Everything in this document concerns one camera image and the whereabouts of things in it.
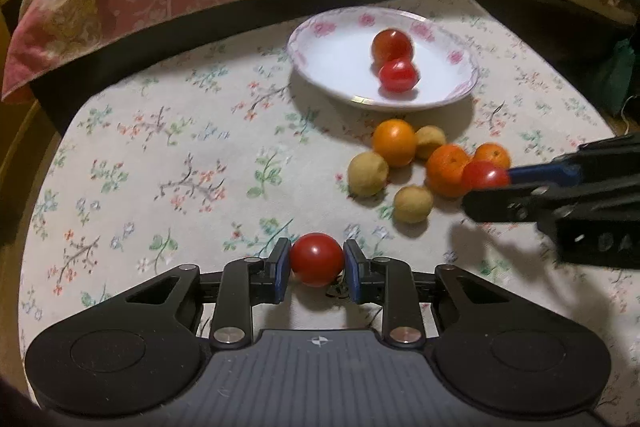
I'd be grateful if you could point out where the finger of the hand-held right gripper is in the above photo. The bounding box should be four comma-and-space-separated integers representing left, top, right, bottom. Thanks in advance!
508, 134, 640, 188
462, 179, 640, 224

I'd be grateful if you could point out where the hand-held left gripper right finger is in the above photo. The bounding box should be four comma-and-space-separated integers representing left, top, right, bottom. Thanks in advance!
343, 239, 522, 351

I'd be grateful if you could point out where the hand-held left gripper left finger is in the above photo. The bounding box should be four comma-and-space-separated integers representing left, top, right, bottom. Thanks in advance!
121, 238, 293, 350

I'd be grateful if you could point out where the red tomato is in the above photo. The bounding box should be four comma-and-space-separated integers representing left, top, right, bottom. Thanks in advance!
371, 29, 415, 64
290, 232, 346, 289
378, 58, 420, 94
460, 160, 511, 194

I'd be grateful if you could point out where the orange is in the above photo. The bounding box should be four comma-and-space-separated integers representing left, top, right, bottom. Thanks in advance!
472, 143, 512, 170
372, 119, 418, 168
425, 144, 473, 198

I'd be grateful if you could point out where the tan longan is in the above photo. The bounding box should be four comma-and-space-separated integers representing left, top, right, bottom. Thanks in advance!
348, 151, 390, 198
415, 125, 448, 160
393, 186, 434, 224

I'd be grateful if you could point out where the white pink-flowered plate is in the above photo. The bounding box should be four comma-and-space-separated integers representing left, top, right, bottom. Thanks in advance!
286, 6, 482, 110

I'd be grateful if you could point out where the floral white tablecloth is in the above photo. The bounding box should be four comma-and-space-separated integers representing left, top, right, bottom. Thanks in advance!
19, 0, 640, 427

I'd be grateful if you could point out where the green cloth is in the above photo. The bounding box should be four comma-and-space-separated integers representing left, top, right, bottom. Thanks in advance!
595, 39, 640, 118

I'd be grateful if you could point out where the black bed frame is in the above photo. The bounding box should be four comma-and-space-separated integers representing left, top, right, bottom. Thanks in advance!
30, 0, 640, 132

